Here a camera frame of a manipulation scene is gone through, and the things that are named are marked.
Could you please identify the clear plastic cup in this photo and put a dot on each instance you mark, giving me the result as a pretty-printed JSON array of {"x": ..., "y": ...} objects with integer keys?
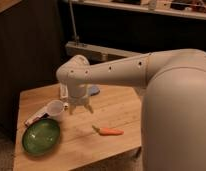
[{"x": 55, "y": 109}]

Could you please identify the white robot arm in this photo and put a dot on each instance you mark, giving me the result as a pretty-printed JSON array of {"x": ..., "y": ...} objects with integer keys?
[{"x": 173, "y": 114}]

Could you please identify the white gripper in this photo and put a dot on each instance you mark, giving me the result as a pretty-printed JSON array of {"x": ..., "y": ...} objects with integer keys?
[{"x": 78, "y": 96}]

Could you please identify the metal pole stand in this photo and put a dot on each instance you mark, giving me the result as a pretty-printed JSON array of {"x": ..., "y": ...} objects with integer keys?
[{"x": 76, "y": 37}]

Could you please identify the blue sponge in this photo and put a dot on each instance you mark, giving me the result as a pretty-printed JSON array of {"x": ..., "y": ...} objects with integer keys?
[{"x": 93, "y": 90}]

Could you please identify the orange pepper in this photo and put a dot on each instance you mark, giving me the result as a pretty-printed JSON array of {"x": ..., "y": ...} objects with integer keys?
[{"x": 107, "y": 131}]

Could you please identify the green ceramic bowl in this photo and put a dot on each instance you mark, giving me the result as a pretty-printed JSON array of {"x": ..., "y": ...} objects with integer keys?
[{"x": 41, "y": 137}]

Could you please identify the wooden table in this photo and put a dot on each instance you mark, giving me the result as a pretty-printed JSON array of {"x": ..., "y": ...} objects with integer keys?
[{"x": 114, "y": 107}]

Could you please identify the cluttered shelf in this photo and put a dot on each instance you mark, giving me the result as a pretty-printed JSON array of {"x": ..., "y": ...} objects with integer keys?
[{"x": 150, "y": 7}]

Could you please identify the grey metal beam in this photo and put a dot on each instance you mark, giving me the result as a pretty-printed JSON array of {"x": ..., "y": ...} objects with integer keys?
[{"x": 97, "y": 53}]

